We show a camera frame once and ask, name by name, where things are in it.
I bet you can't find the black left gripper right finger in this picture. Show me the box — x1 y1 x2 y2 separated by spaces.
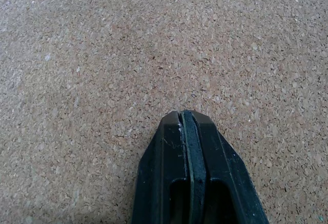
180 110 270 224

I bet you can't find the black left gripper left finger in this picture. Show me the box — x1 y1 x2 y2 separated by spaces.
131 111 193 224

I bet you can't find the cork board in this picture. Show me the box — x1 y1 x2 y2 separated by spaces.
0 0 328 224

